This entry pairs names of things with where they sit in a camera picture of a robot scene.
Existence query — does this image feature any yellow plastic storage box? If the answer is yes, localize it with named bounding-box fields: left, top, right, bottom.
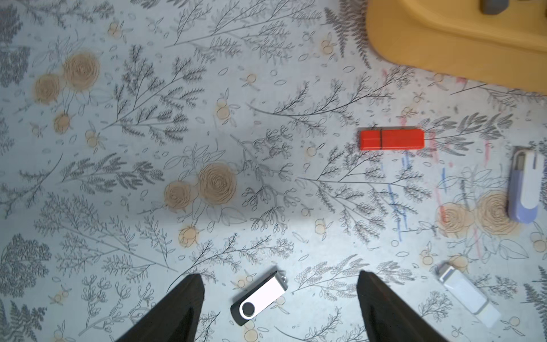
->
left=366, top=1, right=546, bottom=94

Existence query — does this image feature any black silver swivel usb drive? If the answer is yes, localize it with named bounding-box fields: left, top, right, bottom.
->
left=230, top=271, right=288, bottom=326

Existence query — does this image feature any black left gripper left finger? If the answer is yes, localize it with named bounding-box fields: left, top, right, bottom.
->
left=118, top=274, right=205, bottom=342

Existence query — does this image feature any red usb flash drive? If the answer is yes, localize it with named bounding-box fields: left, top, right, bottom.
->
left=359, top=129, right=425, bottom=151

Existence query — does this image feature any grey usb flash drive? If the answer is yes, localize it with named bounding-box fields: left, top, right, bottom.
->
left=479, top=0, right=509, bottom=16

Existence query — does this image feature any white purple usb flash drive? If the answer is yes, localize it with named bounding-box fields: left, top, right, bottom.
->
left=508, top=149, right=545, bottom=224

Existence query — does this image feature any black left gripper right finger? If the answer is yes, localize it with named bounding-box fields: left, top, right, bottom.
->
left=356, top=271, right=446, bottom=341

